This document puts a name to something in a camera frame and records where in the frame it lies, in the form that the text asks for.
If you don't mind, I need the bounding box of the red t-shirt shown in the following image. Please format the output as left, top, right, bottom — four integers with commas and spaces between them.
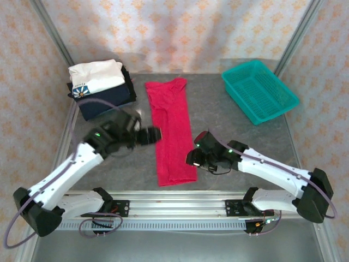
144, 77, 198, 188

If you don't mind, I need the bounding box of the navy folded t-shirt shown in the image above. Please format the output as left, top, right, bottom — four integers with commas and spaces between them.
67, 83, 132, 122

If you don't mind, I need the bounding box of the black folded t-shirt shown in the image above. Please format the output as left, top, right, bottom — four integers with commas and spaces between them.
119, 65, 139, 100

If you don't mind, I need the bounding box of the white folded t-shirt daisy print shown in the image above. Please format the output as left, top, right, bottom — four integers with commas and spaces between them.
68, 59, 126, 99

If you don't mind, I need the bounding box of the teal plastic basket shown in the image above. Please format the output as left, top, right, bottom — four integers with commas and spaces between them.
221, 59, 300, 126

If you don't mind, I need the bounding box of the aluminium frame cross beam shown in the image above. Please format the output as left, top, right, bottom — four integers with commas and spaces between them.
58, 190, 300, 221

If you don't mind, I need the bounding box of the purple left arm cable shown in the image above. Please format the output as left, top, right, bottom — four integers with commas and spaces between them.
2, 98, 124, 249

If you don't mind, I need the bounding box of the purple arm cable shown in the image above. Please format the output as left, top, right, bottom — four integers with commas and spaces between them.
2, 98, 124, 249
207, 128, 339, 236

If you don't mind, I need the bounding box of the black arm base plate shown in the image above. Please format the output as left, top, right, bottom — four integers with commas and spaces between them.
224, 199, 276, 218
106, 199, 130, 218

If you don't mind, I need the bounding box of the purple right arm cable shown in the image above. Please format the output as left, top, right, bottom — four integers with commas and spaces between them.
207, 128, 339, 236

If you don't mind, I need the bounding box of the grey slotted cable duct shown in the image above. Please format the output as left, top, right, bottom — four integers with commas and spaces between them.
57, 219, 248, 231

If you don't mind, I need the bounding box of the aluminium frame post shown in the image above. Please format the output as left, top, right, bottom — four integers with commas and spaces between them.
29, 0, 76, 67
274, 0, 325, 76

